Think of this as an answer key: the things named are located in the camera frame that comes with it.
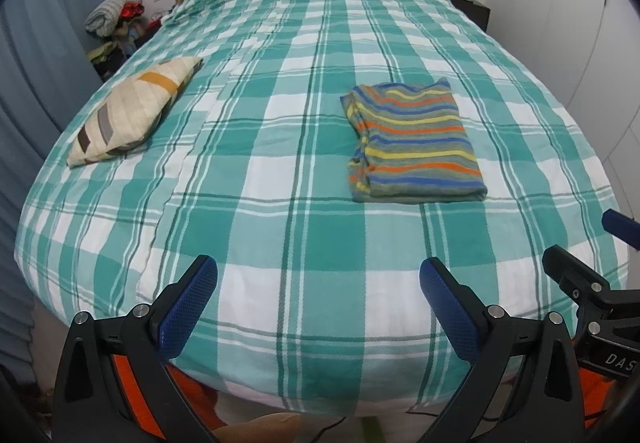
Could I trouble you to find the green plaid bed cover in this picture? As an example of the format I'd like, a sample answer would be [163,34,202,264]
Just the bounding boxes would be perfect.
[14,0,630,416]

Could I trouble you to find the blue curtain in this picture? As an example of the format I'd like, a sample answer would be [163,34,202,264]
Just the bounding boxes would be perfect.
[0,0,118,424]

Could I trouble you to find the tan rounded object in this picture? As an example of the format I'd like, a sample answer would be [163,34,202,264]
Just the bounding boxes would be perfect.
[215,413,301,443]

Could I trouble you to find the dark wooden nightstand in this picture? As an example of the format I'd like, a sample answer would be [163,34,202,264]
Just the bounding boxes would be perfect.
[445,0,491,31]

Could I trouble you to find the beige striped pillow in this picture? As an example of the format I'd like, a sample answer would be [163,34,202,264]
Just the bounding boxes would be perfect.
[66,55,204,168]

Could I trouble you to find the pile of clothes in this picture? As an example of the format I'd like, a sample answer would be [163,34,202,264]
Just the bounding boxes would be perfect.
[84,0,166,78]

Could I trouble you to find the black cable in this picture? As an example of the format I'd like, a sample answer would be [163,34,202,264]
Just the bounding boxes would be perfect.
[310,415,351,443]

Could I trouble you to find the white wardrobe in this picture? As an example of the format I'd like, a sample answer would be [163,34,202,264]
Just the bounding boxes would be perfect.
[482,0,640,224]

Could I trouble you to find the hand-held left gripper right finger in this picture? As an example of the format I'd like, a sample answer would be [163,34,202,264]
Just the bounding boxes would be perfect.
[415,257,586,443]

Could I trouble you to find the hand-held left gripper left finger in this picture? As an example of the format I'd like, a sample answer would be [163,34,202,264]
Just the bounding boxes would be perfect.
[51,254,219,443]

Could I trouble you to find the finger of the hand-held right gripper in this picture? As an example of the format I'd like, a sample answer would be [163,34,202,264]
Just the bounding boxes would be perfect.
[601,209,640,251]
[542,245,621,309]

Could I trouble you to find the striped knit sweater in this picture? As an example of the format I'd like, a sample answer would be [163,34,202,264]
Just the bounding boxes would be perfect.
[340,77,488,204]

